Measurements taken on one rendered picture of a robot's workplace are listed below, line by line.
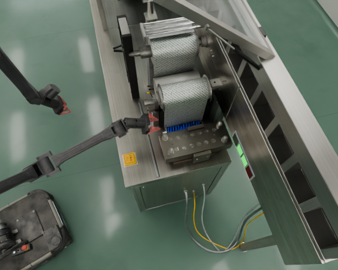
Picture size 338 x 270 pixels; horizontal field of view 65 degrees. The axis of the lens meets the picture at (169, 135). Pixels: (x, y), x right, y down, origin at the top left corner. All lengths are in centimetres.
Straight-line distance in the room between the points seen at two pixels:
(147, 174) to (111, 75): 78
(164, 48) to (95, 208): 160
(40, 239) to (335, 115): 306
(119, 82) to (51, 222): 121
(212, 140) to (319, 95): 208
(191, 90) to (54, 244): 149
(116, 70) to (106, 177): 105
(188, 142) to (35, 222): 140
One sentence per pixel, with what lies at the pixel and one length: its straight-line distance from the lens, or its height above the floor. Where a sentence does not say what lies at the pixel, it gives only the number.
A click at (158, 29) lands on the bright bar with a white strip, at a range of 143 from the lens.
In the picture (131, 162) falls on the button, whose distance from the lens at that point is 158.
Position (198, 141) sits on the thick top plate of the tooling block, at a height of 103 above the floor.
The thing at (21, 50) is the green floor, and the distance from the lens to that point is 375.
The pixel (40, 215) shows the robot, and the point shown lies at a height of 24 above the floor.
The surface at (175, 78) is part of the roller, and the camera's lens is 149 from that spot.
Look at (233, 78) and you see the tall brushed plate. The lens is 130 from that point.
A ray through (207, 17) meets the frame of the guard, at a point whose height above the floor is 188.
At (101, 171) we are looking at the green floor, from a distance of 259.
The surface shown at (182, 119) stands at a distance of 152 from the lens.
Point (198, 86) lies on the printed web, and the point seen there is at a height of 131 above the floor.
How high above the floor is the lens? 239
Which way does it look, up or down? 63 degrees down
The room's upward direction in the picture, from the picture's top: 3 degrees clockwise
